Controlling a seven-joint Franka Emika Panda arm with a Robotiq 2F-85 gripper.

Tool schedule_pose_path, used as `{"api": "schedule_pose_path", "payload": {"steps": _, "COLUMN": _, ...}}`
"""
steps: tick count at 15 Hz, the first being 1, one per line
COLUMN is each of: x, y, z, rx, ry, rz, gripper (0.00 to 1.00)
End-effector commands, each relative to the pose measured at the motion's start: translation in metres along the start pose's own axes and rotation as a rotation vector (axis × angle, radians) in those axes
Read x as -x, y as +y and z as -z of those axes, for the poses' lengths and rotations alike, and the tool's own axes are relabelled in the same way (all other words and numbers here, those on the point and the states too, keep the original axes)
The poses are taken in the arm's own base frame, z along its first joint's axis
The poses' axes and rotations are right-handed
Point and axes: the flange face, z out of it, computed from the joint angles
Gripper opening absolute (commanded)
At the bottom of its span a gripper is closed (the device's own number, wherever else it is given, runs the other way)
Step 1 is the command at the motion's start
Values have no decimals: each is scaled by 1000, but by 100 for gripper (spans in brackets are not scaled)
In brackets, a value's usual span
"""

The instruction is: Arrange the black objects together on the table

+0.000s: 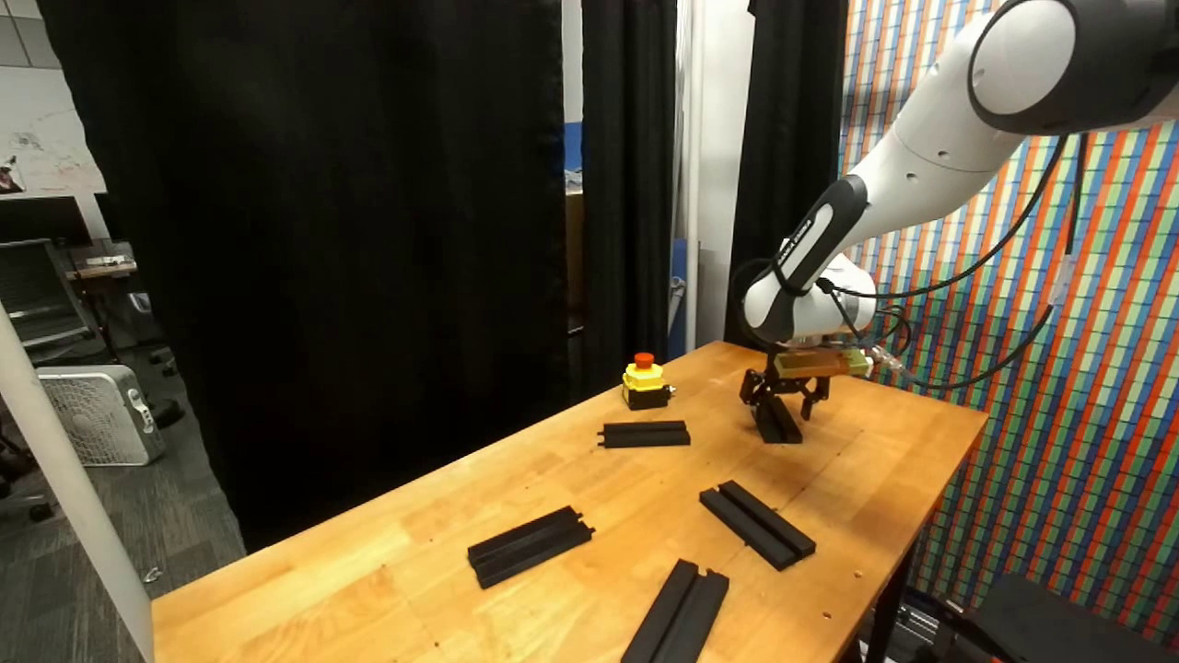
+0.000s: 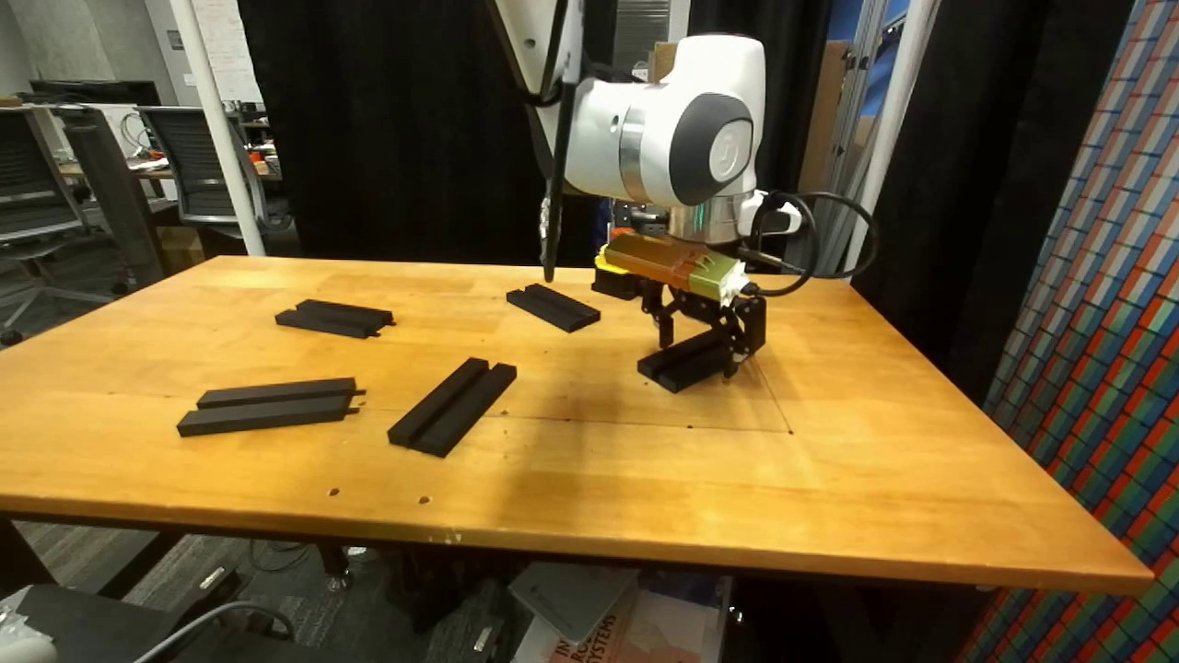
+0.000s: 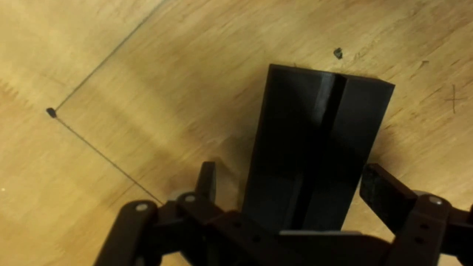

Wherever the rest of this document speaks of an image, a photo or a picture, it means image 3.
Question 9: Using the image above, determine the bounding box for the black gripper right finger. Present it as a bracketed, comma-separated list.
[357, 163, 473, 266]

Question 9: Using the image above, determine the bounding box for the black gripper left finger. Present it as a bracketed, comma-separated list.
[93, 161, 282, 266]

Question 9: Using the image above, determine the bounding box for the black grooved plastic rail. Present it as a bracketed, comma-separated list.
[238, 62, 397, 234]

